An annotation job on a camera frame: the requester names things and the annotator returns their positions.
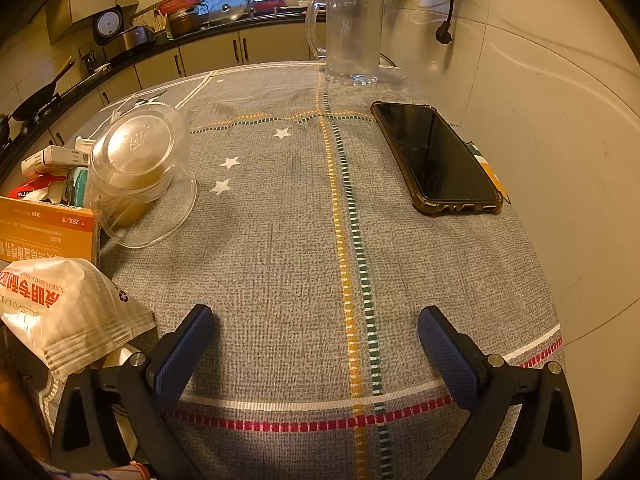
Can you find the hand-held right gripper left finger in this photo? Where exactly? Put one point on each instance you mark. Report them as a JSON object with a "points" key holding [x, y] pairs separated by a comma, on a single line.
{"points": [[182, 355]]}

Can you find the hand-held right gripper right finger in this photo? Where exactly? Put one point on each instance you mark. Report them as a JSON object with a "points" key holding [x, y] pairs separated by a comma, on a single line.
{"points": [[450, 360]]}

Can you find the white plastic packet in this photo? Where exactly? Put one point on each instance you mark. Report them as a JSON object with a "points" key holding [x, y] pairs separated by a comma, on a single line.
{"points": [[75, 310]]}

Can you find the grey printed tablecloth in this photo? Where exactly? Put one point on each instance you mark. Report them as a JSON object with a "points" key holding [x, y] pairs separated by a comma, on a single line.
{"points": [[280, 260]]}

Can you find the clear plastic bowl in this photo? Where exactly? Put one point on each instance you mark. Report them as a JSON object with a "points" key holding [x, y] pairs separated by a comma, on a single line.
{"points": [[145, 180]]}

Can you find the orange cardboard box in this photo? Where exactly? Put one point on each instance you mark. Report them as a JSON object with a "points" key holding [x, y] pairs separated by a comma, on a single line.
{"points": [[45, 235]]}

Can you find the teal round container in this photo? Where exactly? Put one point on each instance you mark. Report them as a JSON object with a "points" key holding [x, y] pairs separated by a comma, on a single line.
{"points": [[79, 187]]}

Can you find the black smartphone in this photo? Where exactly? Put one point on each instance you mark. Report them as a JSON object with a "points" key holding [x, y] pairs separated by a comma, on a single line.
{"points": [[435, 160]]}

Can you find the red and white wrapper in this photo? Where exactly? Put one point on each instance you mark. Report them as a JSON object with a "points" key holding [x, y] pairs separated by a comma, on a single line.
{"points": [[30, 191]]}

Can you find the white medicine box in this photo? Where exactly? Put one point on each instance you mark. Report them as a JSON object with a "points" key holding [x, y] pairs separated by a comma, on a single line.
{"points": [[50, 157]]}

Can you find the black frying pan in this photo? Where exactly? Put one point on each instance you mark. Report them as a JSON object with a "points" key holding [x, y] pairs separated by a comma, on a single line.
{"points": [[37, 97]]}

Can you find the chopsticks holder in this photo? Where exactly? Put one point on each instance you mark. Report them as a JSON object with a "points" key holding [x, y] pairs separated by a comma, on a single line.
{"points": [[160, 22]]}

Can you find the clear glass mug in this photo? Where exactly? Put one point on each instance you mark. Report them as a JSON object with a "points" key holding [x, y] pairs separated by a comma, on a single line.
{"points": [[350, 35]]}

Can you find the glass pot lid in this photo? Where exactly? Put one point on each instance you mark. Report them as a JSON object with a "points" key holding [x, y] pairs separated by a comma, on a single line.
{"points": [[227, 14]]}

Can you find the red plastic basin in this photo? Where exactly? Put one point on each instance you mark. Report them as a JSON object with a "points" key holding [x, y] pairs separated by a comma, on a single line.
{"points": [[182, 4]]}

